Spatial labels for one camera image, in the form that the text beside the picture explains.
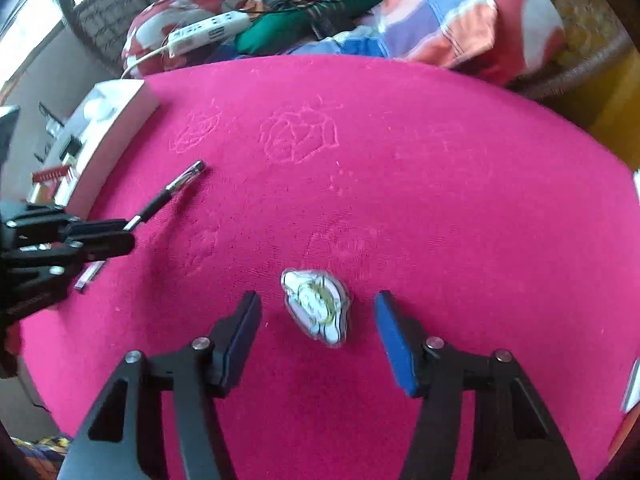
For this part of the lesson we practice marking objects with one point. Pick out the white pill bottle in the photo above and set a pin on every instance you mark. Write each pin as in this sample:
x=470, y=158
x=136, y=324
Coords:
x=100, y=107

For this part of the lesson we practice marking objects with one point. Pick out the white power strip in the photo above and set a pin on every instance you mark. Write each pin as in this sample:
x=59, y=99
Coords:
x=210, y=30

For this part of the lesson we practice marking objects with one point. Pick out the green cloth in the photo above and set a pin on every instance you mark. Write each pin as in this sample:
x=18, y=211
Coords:
x=280, y=30

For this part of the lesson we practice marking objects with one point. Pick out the round red white cushion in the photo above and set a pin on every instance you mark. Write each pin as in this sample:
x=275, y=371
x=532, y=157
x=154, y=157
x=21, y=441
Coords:
x=530, y=10

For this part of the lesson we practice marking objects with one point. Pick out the white cardboard tray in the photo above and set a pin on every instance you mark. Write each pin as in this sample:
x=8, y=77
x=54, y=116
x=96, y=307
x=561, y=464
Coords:
x=115, y=120

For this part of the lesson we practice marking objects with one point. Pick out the plaid colourful cloth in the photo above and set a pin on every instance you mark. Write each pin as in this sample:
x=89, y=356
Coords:
x=440, y=20

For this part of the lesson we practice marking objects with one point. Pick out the wicker hanging chair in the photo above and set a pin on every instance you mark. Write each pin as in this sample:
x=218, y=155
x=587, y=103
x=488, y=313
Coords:
x=100, y=15

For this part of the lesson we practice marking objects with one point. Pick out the black charger plug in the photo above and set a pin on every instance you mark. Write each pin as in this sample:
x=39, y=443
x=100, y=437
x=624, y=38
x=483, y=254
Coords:
x=71, y=147

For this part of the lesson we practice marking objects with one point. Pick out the black silver pen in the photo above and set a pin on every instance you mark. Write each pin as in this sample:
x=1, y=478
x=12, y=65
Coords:
x=170, y=192

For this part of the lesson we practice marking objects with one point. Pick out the red white medicine box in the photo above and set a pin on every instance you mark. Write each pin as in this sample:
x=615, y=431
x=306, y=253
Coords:
x=50, y=175

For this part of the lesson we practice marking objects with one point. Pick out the wooden panelled cabinet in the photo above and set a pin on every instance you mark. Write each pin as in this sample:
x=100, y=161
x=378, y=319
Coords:
x=620, y=110

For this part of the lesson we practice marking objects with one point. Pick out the small grey metal bar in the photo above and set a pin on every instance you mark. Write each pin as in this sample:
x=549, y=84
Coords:
x=89, y=277

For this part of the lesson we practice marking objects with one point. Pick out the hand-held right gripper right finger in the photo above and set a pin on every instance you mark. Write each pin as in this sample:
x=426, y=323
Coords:
x=395, y=340

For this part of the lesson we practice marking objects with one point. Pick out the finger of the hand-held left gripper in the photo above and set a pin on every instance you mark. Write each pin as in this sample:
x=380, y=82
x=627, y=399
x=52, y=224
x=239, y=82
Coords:
x=95, y=226
x=110, y=246

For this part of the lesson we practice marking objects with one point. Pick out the yellow patterned cloth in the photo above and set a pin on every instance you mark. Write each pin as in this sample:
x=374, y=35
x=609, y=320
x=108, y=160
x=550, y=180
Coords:
x=45, y=447

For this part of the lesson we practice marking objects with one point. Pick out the blue cloth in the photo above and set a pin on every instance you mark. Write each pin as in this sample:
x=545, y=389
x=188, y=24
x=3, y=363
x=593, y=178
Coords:
x=360, y=45

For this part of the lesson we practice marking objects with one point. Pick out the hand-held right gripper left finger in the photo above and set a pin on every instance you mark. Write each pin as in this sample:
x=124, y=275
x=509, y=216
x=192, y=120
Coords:
x=245, y=335

